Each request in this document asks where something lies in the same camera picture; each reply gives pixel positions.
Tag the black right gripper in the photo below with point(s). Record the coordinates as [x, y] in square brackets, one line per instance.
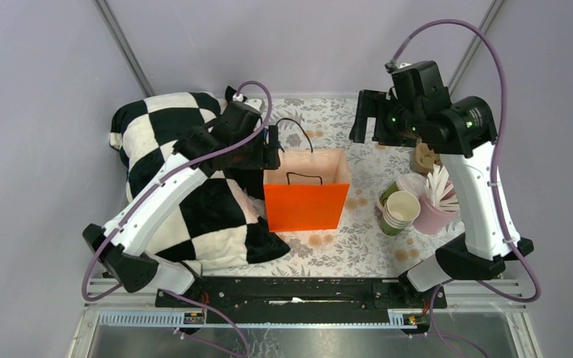
[371, 104]

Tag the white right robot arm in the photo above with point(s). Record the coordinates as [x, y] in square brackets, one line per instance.
[418, 108]

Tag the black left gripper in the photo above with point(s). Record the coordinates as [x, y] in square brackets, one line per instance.
[267, 157]

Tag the pink cup of stirrers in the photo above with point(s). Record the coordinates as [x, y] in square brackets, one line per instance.
[439, 203]

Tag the black white checkered blanket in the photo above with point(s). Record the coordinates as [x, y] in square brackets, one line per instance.
[216, 225]

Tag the green paper coffee cup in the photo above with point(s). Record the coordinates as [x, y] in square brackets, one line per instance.
[383, 197]

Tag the white plastic cup lid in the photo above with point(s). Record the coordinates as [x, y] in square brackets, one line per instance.
[414, 183]

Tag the stack of green paper cups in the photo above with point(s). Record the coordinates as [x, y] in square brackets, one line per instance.
[399, 212]

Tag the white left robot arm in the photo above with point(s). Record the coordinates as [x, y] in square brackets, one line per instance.
[132, 229]

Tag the orange paper bag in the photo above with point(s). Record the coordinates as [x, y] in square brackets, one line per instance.
[308, 190]

